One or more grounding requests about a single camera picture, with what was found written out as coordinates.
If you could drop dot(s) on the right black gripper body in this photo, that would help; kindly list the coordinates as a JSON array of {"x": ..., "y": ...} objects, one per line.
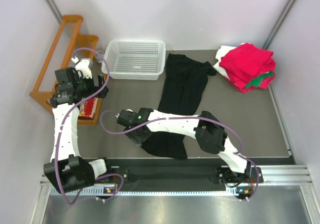
[{"x": 137, "y": 137}]

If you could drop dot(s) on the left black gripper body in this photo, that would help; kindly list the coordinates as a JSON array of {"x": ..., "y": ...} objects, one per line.
[{"x": 100, "y": 85}]

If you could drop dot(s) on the black t shirt blue logo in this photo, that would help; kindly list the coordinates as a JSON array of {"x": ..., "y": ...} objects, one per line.
[{"x": 185, "y": 82}]

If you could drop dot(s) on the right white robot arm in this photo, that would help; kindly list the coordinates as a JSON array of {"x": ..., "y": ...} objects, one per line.
[{"x": 209, "y": 133}]

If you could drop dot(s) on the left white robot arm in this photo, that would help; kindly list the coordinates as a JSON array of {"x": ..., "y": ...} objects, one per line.
[{"x": 66, "y": 168}]

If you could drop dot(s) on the red box in rack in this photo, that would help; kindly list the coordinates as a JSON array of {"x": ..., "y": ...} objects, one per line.
[{"x": 88, "y": 108}]

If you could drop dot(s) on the small clear plastic cup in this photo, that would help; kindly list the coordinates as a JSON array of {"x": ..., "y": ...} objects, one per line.
[{"x": 99, "y": 56}]

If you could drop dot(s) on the white plastic perforated basket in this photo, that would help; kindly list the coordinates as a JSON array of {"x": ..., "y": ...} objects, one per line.
[{"x": 135, "y": 59}]

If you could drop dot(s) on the orange wooden rack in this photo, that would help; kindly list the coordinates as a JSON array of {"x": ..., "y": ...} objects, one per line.
[{"x": 68, "y": 43}]

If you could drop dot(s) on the white folded t shirt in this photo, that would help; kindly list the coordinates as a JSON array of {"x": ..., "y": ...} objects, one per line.
[{"x": 220, "y": 54}]

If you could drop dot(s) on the red folded t shirt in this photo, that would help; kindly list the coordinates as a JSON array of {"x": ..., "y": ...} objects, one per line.
[{"x": 252, "y": 63}]

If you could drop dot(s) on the green folded t shirt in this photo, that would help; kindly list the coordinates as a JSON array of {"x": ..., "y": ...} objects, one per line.
[{"x": 261, "y": 81}]

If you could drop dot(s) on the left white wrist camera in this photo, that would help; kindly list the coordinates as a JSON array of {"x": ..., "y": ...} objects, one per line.
[{"x": 84, "y": 66}]

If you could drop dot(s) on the white slotted cable duct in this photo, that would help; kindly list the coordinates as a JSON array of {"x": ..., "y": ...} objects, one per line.
[{"x": 103, "y": 191}]

